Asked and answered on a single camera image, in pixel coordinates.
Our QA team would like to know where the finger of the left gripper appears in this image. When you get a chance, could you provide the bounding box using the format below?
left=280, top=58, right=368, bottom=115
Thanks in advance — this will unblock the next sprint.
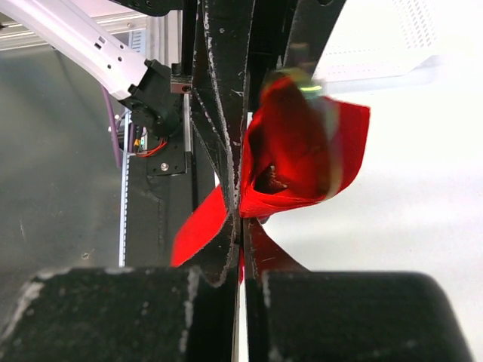
left=190, top=1, right=254, bottom=213
left=248, top=0, right=346, bottom=112

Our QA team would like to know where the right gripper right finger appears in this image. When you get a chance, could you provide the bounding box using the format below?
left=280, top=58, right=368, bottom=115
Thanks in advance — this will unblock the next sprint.
left=243, top=219, right=472, bottom=361

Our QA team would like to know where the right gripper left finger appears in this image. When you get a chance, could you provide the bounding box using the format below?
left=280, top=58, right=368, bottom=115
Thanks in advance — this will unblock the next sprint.
left=1, top=217, right=239, bottom=361

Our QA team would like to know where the iridescent spoon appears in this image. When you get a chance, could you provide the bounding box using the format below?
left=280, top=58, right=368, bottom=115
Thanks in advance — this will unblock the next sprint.
left=260, top=69, right=343, bottom=198

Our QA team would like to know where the red paper napkin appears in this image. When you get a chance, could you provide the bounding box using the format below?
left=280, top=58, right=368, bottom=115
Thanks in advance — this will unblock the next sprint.
left=169, top=77, right=371, bottom=284

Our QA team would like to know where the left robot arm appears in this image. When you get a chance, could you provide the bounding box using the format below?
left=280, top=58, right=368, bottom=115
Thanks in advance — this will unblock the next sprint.
left=1, top=1, right=370, bottom=226

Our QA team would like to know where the white plastic basket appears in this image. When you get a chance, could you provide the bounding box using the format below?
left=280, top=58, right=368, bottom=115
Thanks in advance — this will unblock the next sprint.
left=314, top=0, right=441, bottom=82

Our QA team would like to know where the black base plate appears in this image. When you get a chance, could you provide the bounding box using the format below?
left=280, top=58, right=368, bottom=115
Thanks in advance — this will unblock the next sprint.
left=124, top=90, right=233, bottom=274

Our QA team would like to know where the white cable duct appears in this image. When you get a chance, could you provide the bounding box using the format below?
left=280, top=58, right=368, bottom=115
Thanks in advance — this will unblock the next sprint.
left=118, top=150, right=131, bottom=268

